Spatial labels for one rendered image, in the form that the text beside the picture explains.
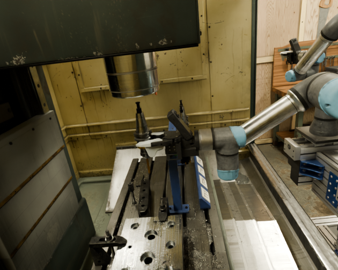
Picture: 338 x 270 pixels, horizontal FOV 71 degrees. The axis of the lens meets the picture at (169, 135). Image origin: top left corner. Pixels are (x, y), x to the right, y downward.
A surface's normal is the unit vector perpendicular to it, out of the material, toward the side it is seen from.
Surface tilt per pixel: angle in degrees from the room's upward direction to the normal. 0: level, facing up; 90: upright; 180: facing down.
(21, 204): 89
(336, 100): 86
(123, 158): 24
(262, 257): 8
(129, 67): 90
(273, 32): 90
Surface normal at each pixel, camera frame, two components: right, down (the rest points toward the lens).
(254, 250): -0.11, -0.86
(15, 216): 0.99, -0.09
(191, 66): -0.04, 0.38
